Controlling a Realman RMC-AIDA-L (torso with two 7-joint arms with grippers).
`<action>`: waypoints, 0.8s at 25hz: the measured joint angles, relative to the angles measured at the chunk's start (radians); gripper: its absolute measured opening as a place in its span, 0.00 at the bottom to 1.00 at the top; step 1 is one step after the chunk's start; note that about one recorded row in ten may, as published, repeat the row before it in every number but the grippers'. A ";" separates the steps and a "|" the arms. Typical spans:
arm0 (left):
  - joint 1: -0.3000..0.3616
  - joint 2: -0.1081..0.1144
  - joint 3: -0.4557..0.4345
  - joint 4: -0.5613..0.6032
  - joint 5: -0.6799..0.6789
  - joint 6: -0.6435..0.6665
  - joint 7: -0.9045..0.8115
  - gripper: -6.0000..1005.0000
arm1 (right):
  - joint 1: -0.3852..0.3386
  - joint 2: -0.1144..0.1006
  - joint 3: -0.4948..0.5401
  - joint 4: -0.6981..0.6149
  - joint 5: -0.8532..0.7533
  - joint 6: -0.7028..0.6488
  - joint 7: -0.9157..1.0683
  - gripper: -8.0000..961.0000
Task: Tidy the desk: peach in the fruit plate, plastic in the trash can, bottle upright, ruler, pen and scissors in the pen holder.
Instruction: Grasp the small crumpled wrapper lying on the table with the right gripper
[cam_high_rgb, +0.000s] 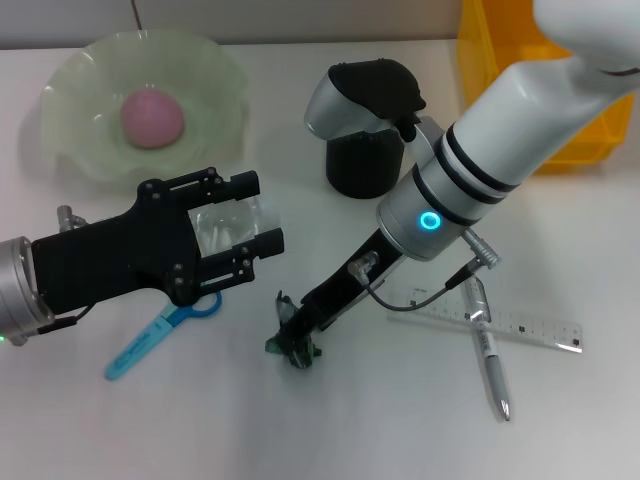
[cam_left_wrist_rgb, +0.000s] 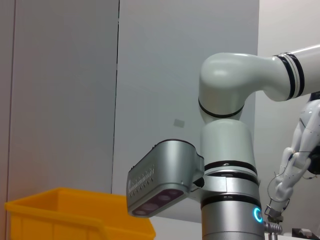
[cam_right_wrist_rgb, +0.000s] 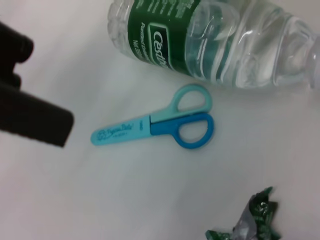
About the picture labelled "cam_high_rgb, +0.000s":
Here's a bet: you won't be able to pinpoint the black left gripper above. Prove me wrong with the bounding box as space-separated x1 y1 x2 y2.
31 167 286 308

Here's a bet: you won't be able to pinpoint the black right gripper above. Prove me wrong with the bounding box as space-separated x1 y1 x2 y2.
276 233 407 355

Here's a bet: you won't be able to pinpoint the green plastic wrapper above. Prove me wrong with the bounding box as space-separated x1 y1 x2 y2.
263 288 322 372

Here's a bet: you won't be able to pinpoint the clear green label water bottle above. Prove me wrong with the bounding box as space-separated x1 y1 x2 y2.
187 193 285 251

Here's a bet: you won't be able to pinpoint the pink peach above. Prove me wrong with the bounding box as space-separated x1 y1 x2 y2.
119 89 187 150

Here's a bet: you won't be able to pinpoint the black mesh pen holder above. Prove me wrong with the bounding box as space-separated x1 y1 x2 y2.
324 128 405 200

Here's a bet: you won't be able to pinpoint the blue capped scissors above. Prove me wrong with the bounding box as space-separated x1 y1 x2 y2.
103 291 223 382

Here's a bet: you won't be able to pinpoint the pale green glass fruit plate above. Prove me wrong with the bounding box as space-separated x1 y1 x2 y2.
18 29 250 194

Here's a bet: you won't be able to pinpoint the silver ballpoint pen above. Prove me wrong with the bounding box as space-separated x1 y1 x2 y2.
462 272 514 422

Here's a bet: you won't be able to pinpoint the transparent plastic ruler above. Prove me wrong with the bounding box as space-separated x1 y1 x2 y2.
387 284 585 355

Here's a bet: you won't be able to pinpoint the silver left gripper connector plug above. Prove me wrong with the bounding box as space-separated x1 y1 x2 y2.
55 203 89 234

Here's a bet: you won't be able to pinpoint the yellow plastic bin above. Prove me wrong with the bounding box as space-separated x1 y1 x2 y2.
457 0 636 175

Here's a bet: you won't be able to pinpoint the grey right gripper cable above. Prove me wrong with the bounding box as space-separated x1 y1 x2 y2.
346 228 502 312

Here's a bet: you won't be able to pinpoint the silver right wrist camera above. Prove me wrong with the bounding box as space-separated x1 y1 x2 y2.
303 57 428 144

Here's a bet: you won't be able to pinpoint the thin black left gripper cable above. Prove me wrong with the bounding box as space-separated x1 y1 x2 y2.
37 302 96 336

